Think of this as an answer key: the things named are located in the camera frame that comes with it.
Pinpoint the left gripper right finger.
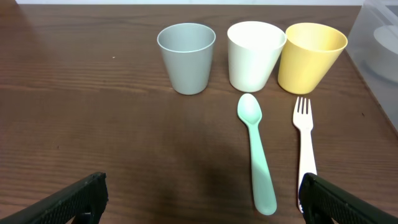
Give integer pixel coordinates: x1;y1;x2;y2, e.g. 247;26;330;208
298;172;397;224

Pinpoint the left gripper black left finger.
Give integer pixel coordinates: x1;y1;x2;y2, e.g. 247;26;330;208
1;172;108;224

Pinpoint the white plastic fork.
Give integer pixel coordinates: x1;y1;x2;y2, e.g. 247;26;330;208
293;96;317;194

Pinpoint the mint green plastic spoon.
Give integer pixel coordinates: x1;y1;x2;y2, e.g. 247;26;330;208
237;93;277;215

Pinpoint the yellow plastic cup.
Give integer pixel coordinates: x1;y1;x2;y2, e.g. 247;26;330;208
278;22;348;95

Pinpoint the white plastic bowl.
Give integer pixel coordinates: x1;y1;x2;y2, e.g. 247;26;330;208
366;25;397;83

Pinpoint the white plastic cup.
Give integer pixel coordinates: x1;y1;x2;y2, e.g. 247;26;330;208
227;21;287;93

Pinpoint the clear plastic container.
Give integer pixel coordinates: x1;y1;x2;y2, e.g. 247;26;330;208
346;0;397;128

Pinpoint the grey plastic cup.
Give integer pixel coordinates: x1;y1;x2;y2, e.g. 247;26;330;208
157;23;216;95

